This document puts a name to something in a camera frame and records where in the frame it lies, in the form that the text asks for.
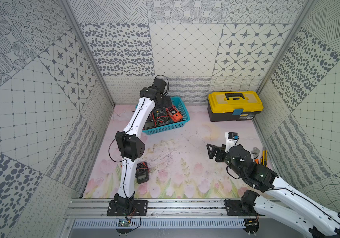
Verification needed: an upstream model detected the green multimeter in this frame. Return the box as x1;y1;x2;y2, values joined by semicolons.
153;109;170;127

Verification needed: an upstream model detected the small black multimeter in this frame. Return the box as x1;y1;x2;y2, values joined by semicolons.
136;162;150;184

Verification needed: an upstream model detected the orange multimeter with leads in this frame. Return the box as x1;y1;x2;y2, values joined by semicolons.
167;106;183;123

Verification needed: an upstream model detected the red multimeter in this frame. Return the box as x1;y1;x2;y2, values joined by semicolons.
143;112;156;131

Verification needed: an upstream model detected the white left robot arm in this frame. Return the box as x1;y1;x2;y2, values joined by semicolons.
112;74;170;213

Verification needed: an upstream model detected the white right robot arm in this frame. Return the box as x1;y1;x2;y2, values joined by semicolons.
206;144;340;238

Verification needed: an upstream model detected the teal plastic basket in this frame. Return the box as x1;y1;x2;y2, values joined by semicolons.
143;97;190;135

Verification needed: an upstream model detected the yellow black toolbox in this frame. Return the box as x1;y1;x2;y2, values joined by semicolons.
207;91;264;122

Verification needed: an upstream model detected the adjustable wrench orange handle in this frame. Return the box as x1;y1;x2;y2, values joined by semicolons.
250;147;260;164

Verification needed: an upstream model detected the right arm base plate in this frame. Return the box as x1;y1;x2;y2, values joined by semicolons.
223;198;257;216

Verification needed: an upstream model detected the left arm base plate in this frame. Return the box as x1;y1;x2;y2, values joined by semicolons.
106;200;148;217

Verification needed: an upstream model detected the aluminium mounting rail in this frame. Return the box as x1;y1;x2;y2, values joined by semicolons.
64;197;309;236

